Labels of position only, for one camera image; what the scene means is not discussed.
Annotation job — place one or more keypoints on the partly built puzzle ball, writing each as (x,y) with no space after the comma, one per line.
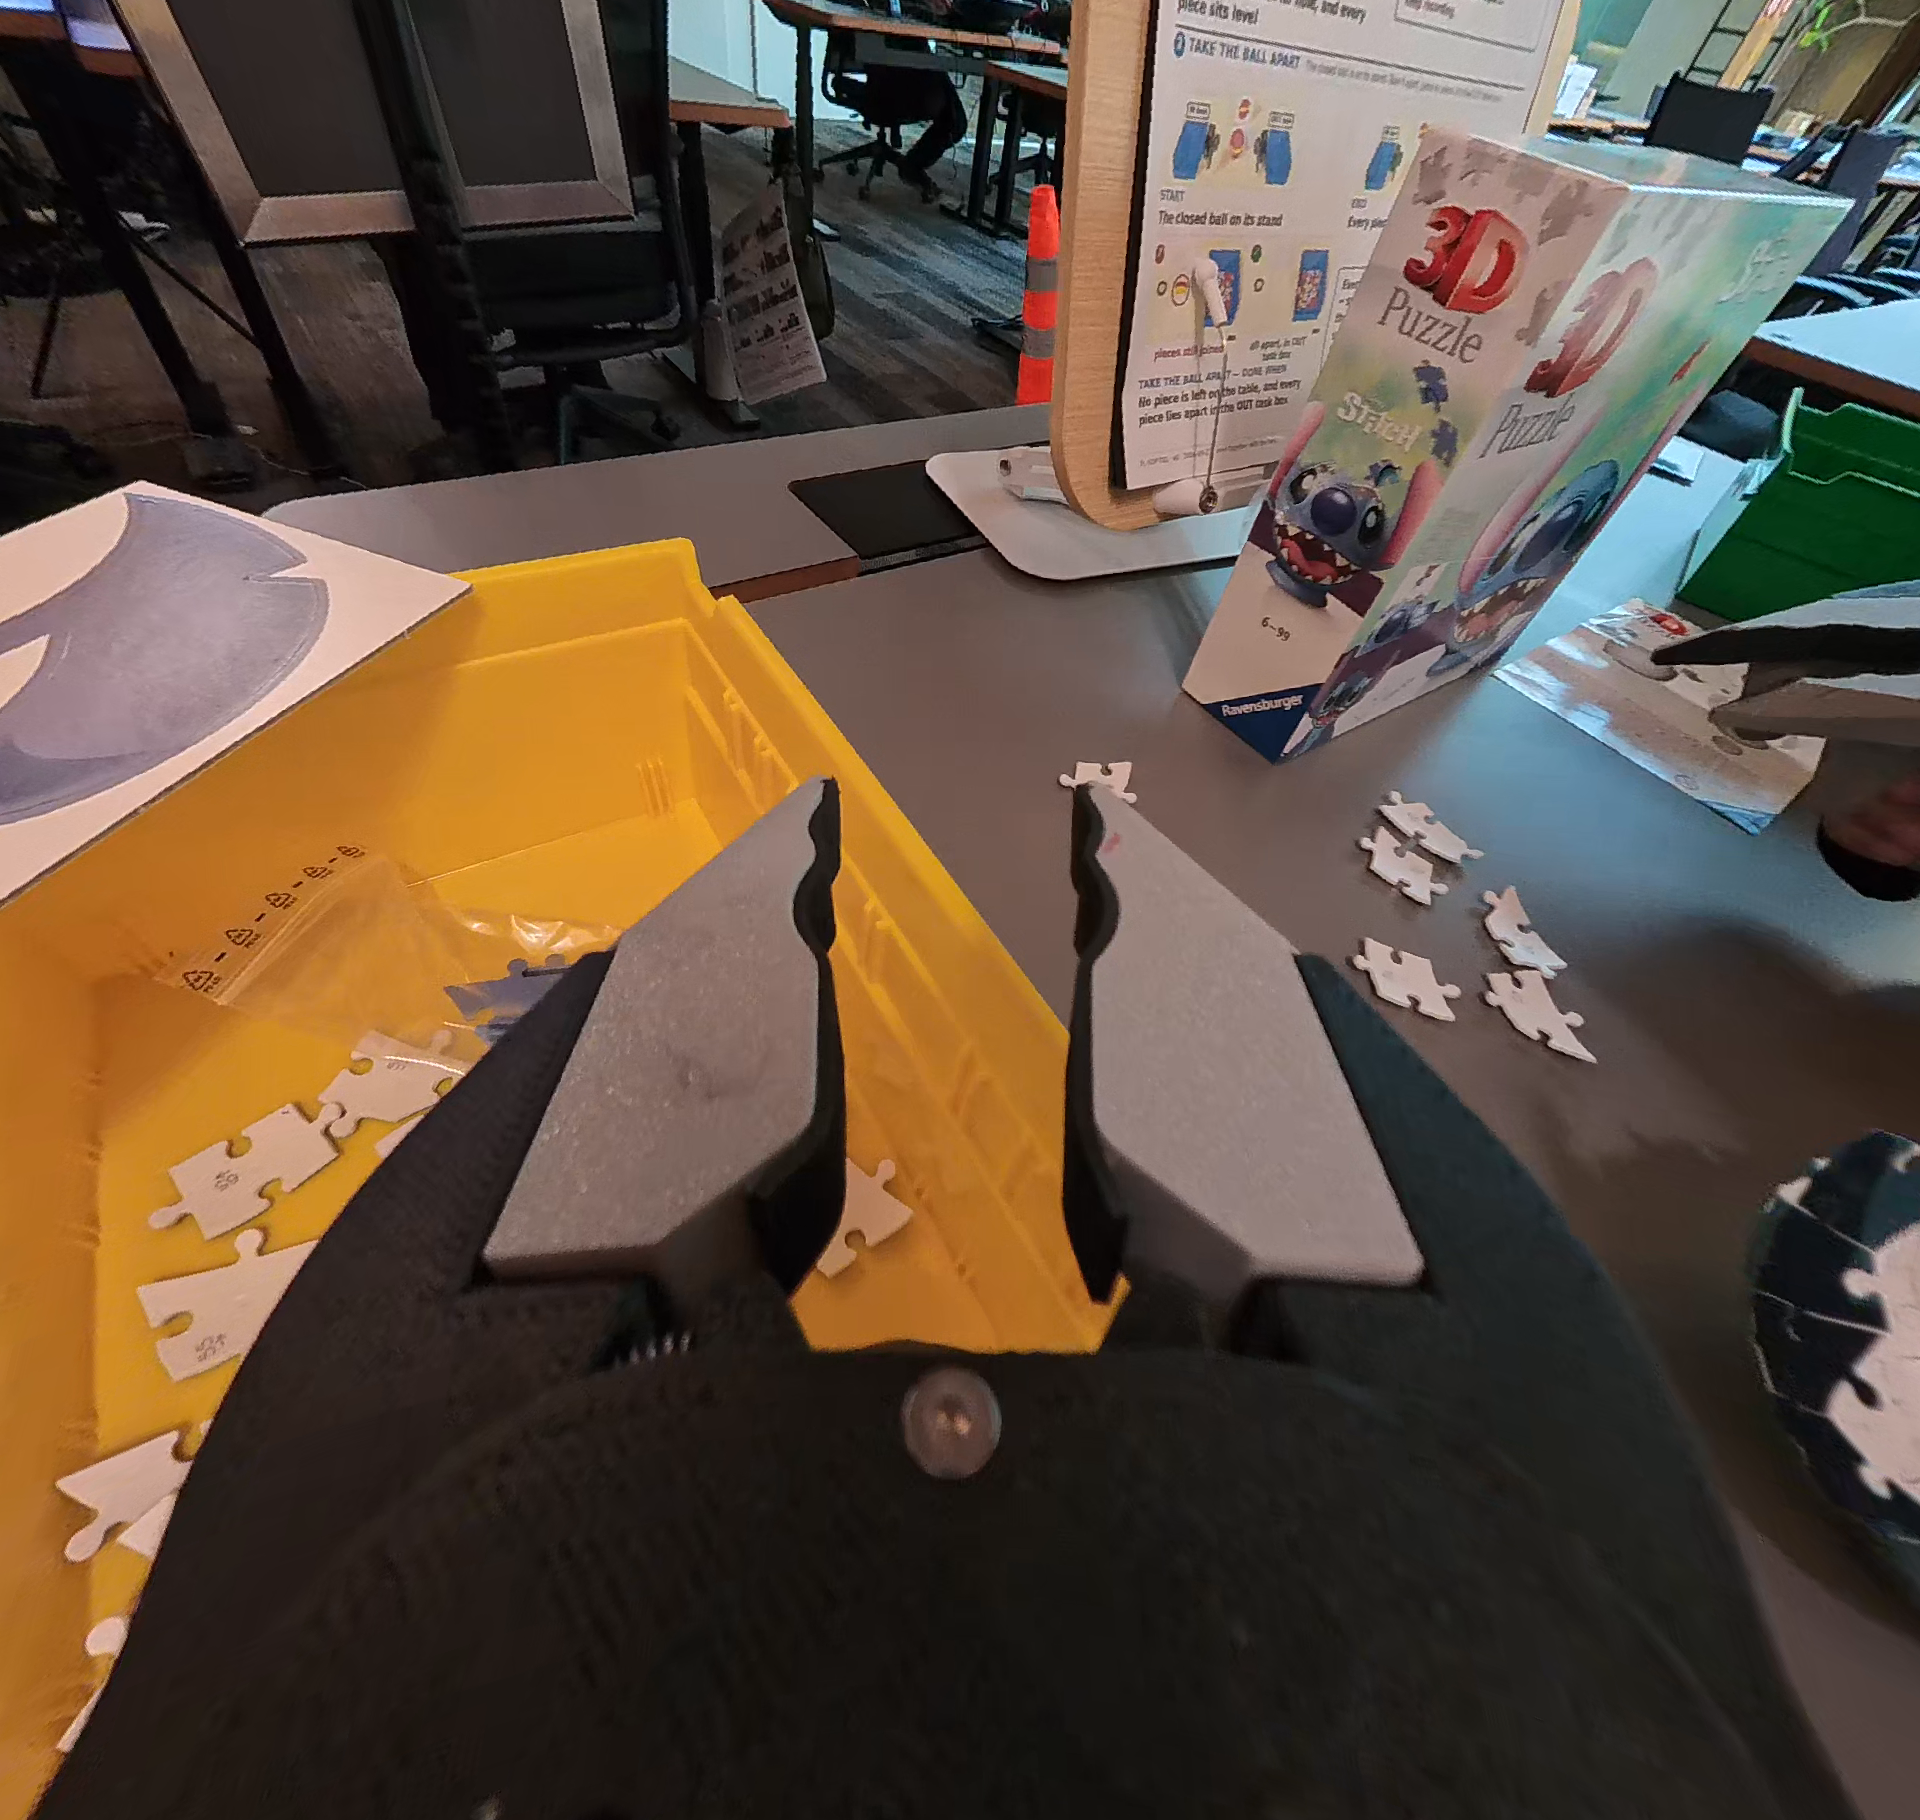
(1801,1250)

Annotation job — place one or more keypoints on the black rectangular pad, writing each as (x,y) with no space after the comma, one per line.
(884,509)

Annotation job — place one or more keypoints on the long office desk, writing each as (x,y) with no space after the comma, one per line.
(975,42)

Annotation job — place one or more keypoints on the person's right hand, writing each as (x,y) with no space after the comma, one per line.
(1874,838)

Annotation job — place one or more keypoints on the hanging paper sign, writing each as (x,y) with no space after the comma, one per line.
(771,304)

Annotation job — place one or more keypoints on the wooden top office desk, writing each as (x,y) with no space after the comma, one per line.
(719,95)

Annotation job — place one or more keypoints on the heap of loose puzzle pieces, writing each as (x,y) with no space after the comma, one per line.
(240,1174)

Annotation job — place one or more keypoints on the white puzzle pieces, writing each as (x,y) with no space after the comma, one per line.
(1404,978)

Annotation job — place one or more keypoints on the white board base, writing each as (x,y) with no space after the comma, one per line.
(1020,531)

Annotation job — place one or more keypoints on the yellow plastic bin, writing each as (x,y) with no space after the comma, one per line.
(524,680)

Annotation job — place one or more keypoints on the grey framed panel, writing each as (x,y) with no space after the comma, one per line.
(524,50)
(255,37)

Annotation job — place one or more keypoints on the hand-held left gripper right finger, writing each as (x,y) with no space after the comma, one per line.
(1230,1099)

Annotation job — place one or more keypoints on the green plastic bin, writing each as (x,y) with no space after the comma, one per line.
(1801,531)

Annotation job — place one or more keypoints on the black office chair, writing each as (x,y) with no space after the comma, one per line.
(600,290)

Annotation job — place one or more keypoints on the orange traffic cone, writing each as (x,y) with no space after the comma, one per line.
(1039,319)

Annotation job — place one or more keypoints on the printed white card sheet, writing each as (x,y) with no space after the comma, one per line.
(149,651)

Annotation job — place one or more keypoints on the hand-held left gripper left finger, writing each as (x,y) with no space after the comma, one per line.
(676,1099)

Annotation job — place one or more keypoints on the cartoon print puzzle box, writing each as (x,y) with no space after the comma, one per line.
(1395,427)

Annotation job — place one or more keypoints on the printed instruction sheet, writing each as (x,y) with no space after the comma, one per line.
(1321,199)

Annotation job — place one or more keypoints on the wooden sign board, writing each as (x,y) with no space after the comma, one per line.
(1104,199)

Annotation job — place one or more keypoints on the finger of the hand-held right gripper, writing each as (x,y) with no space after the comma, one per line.
(1844,709)
(1874,604)

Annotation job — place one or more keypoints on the folded instruction leaflet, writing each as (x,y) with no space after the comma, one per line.
(1620,717)

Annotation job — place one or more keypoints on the grey office table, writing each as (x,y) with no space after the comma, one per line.
(1838,350)

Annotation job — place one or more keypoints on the clear plastic bag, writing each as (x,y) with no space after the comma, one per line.
(300,935)

